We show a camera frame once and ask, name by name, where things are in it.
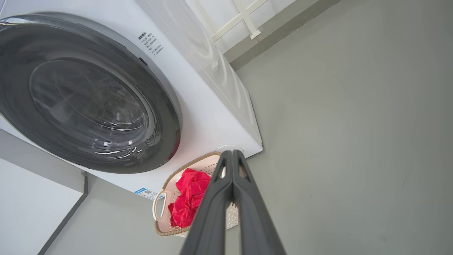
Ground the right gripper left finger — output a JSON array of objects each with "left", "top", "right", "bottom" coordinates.
[{"left": 180, "top": 150, "right": 234, "bottom": 255}]

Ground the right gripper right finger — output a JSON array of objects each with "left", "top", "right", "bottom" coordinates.
[{"left": 232, "top": 149, "right": 287, "bottom": 255}]

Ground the red and white garment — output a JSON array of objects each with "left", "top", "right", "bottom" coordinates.
[{"left": 168, "top": 168, "right": 212, "bottom": 229}]

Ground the black-rimmed glass washer door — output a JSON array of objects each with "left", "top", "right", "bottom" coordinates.
[{"left": 0, "top": 12, "right": 183, "bottom": 174}]

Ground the cream basket with brown rim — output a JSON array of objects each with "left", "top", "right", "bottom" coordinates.
[{"left": 153, "top": 152, "right": 239, "bottom": 237}]

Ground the white front-load washing machine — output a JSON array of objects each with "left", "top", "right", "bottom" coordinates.
[{"left": 0, "top": 0, "right": 263, "bottom": 202}]

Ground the blue energy label sticker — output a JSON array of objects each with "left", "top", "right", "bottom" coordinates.
[{"left": 134, "top": 188, "right": 158, "bottom": 200}]

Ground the round white filter cover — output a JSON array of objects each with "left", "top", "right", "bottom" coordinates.
[{"left": 215, "top": 144, "right": 245, "bottom": 154}]

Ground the white cross-shaped frame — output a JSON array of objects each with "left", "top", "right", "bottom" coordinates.
[{"left": 211, "top": 0, "right": 269, "bottom": 43}]

